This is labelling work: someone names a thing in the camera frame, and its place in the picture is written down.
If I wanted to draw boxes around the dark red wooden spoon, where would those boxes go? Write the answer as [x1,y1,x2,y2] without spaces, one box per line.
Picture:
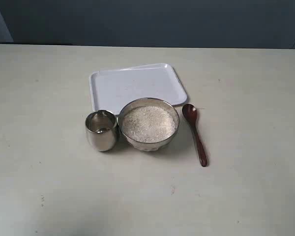
[182,104,208,167]

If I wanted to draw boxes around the wide steel rice bowl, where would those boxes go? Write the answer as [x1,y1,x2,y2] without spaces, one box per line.
[118,98,180,151]

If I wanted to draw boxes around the small metal cup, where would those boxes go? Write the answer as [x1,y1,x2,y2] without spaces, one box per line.
[85,110,119,152]

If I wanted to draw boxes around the white rectangular plastic tray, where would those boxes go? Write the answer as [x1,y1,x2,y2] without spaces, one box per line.
[89,63,188,115]

